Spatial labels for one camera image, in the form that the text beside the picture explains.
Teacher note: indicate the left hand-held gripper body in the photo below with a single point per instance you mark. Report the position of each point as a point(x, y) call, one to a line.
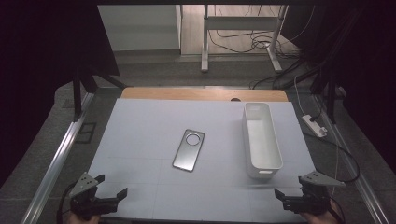
point(84, 199)

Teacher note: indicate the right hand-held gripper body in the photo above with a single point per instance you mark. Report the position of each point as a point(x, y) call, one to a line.
point(311, 199)

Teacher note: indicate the white plastic bin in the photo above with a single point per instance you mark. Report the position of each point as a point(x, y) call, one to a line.
point(263, 143)

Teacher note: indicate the grey translucent phone case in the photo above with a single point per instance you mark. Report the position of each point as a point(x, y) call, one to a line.
point(188, 155)

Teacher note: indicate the person's left hand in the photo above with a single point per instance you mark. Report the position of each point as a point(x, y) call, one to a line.
point(81, 219)

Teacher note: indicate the person's right hand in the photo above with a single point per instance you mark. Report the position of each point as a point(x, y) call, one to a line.
point(320, 217)

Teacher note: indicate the white power strip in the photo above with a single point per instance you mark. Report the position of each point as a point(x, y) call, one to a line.
point(313, 125)

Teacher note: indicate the black metal stand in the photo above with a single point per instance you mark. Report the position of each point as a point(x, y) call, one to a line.
point(77, 93)
point(330, 93)

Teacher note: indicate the dark curtain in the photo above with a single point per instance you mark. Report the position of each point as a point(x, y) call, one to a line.
point(367, 77)
point(40, 77)

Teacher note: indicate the white cabinet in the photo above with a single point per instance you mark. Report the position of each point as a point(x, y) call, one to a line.
point(140, 28)

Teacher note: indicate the aluminium rail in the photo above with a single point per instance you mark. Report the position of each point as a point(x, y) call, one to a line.
point(59, 161)
point(358, 174)

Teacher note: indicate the white metal desk frame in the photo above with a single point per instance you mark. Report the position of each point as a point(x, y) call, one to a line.
point(236, 23)

